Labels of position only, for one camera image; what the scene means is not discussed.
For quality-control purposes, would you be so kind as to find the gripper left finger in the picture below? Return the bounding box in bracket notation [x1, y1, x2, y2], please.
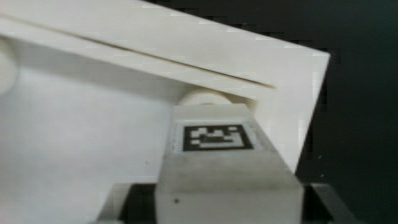
[91, 183, 132, 224]

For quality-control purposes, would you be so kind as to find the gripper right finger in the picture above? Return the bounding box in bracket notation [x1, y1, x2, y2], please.
[312, 183, 360, 224]

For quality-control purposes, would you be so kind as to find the white square tabletop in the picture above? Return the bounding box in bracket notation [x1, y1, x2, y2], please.
[0, 0, 330, 224]

